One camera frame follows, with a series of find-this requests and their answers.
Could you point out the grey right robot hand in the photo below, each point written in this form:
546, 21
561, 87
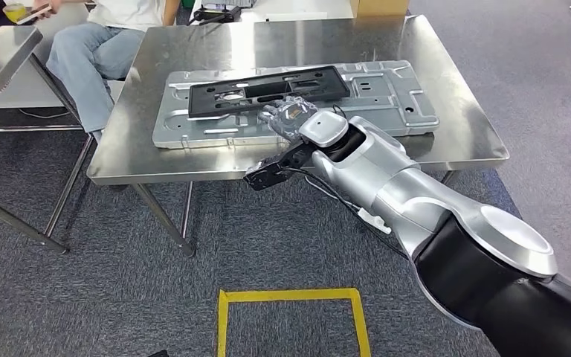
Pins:
288, 118

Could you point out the person's right hand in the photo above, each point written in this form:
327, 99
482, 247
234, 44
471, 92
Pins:
49, 6

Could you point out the smartphone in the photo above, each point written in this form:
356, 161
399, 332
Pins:
32, 15

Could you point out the black plastic panel part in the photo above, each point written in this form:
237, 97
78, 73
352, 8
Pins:
202, 103

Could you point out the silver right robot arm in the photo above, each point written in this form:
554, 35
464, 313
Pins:
438, 222

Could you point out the stainless steel workbench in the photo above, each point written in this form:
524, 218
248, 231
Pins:
167, 44

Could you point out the yellow tape roll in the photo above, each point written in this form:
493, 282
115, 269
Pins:
14, 12

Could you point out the person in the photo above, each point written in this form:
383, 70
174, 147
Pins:
83, 64

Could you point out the stamped grey metal panel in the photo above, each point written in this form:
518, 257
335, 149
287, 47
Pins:
389, 98

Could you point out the white desk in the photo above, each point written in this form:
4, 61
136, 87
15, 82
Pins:
295, 10

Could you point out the black controller with antennas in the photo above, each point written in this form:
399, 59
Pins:
216, 14

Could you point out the grey laptop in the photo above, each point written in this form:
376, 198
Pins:
229, 3

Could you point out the white power strip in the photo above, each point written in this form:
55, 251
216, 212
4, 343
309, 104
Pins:
374, 220

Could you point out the brown cardboard box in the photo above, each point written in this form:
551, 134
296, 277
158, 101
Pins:
379, 7

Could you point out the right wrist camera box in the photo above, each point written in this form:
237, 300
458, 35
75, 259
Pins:
266, 175

